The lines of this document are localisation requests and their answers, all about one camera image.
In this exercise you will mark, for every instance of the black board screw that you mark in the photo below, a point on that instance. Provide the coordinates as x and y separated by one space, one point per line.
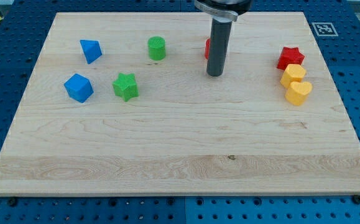
356 199
12 201

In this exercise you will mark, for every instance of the blue triangle block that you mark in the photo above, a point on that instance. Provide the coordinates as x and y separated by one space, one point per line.
91 50

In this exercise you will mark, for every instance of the wooden board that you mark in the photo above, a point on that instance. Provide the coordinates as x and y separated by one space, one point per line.
187 133

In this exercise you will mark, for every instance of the red circle block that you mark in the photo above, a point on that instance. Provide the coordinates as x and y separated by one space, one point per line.
207 48

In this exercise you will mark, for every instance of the blue cube block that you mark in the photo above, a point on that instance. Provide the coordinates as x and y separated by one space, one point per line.
79 88

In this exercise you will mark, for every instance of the black right board screw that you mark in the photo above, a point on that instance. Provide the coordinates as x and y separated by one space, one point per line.
356 199

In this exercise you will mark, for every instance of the red star block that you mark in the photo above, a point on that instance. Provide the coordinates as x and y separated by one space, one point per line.
290 55

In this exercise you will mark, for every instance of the white fiducial marker tag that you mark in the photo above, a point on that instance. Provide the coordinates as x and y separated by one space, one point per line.
324 29

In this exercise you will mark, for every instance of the black left board screw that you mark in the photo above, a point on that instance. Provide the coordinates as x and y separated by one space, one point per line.
12 201

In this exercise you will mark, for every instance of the green cylinder block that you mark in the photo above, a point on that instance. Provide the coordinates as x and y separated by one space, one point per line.
156 48

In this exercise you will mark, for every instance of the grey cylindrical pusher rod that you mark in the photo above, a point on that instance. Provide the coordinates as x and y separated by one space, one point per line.
219 39

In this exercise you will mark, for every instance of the green star block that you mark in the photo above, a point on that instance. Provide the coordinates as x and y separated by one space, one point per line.
125 86

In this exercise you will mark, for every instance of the yellow heart block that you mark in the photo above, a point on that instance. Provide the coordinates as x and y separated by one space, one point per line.
298 92

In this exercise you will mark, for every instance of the yellow pentagon block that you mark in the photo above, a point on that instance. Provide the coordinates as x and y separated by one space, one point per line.
292 73

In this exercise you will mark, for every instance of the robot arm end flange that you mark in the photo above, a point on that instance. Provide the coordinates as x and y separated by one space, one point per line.
224 9

